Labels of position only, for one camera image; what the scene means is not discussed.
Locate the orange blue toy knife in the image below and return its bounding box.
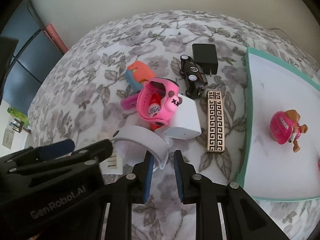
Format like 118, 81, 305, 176
124, 61, 156, 92

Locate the black usb charger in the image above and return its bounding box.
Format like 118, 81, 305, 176
192, 43, 218, 75

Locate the teal rimmed white tray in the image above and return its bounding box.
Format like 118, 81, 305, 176
236, 47, 319, 202

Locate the pink brown puppy toy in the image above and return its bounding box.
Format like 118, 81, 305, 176
270, 109, 309, 153

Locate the dark blue cabinet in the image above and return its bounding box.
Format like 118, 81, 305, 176
1, 0, 62, 115

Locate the pink rolled mat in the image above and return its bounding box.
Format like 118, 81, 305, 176
44, 24, 68, 54

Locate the black gold patterned lighter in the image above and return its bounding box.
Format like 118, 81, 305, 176
207, 90, 225, 154

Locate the white charger block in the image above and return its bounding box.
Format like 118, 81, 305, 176
161, 94, 202, 140

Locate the pink kids smartwatch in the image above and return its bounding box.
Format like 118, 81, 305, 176
136, 77, 182, 131

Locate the black toy car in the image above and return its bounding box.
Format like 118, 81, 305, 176
180, 55, 208, 99

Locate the pink translucent lighter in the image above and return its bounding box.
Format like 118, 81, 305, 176
120, 93, 139, 110

